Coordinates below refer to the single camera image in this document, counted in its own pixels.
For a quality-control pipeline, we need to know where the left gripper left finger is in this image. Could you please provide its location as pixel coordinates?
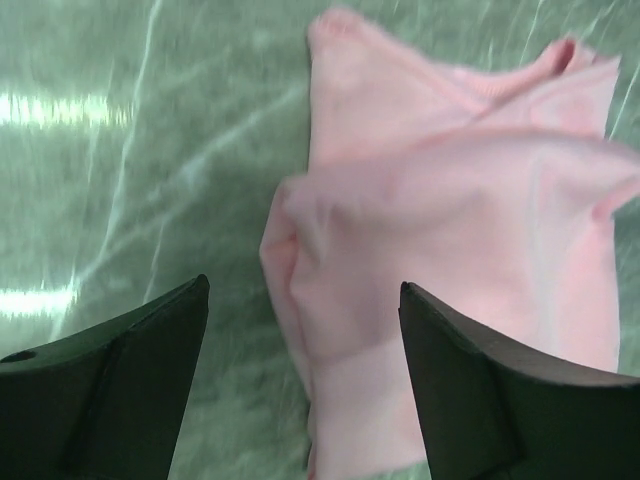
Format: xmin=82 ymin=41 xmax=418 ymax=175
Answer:
xmin=1 ymin=275 xmax=210 ymax=479

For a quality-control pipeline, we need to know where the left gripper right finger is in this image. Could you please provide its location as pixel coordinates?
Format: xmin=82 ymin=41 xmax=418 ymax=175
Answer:
xmin=399 ymin=282 xmax=639 ymax=480

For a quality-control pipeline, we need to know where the pink t shirt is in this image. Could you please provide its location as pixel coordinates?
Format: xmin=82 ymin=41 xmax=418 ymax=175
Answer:
xmin=260 ymin=8 xmax=639 ymax=479

